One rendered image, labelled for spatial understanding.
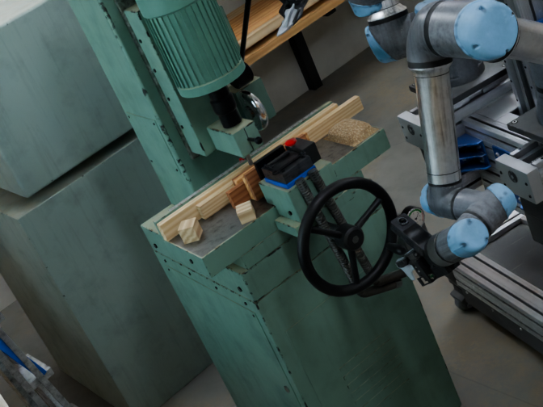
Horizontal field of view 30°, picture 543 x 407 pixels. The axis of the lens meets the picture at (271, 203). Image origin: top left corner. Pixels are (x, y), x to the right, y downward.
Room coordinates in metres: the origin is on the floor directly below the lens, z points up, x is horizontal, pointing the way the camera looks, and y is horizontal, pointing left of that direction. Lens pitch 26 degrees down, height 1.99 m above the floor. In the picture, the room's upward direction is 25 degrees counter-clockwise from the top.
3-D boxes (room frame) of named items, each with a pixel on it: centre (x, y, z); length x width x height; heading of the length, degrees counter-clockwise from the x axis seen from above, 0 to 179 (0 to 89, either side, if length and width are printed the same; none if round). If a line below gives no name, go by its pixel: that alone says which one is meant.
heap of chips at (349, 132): (2.42, -0.26, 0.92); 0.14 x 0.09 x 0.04; 24
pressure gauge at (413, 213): (2.31, -0.32, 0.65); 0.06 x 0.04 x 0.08; 114
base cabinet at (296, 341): (2.50, 0.06, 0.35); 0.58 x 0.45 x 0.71; 24
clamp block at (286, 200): (2.22, -0.08, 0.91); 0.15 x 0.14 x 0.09; 114
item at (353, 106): (2.43, -0.08, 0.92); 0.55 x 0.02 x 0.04; 114
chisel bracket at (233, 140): (2.41, 0.01, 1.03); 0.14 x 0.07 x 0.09; 24
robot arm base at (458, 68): (2.66, -0.64, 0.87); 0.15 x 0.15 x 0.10
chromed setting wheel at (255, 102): (2.57, -0.06, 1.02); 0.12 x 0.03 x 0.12; 24
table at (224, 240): (2.30, -0.05, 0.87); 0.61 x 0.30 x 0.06; 114
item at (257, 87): (2.63, -0.06, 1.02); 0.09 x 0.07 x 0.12; 114
